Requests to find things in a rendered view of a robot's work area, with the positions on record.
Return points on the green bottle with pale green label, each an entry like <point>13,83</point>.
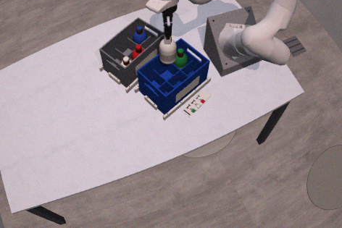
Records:
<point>181,60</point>

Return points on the white bottle with grey label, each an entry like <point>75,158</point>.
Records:
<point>167,52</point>

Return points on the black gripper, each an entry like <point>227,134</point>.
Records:
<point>167,25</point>

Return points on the red bottle with pink label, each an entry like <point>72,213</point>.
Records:
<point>137,51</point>

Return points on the white paper pick list strip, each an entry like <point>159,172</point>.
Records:
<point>194,105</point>

